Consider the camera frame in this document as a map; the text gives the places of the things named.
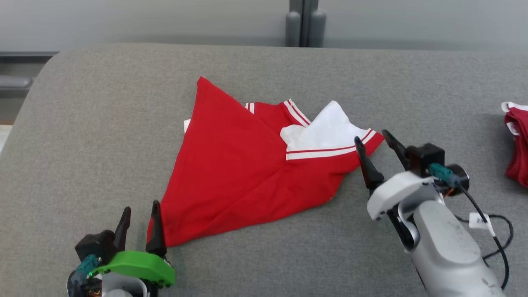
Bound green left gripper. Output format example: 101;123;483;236
92;200;176;288

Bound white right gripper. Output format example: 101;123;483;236
354;129;445;222

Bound right black cable teal plug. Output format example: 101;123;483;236
428;163;515;290

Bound white cable label tag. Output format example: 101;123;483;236
469;212;494;237

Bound red printed jersey pile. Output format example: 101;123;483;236
501;101;528;189

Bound red jersey with white trim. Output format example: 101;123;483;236
146;76;385;248

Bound grey wall rail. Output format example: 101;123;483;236
0;51;59;90

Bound black cable teal plug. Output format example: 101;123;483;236
428;163;515;290
68;255;102;289

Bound left black cable teal plug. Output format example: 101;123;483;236
68;255;102;289

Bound grey metal partition post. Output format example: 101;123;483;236
285;0;327;48

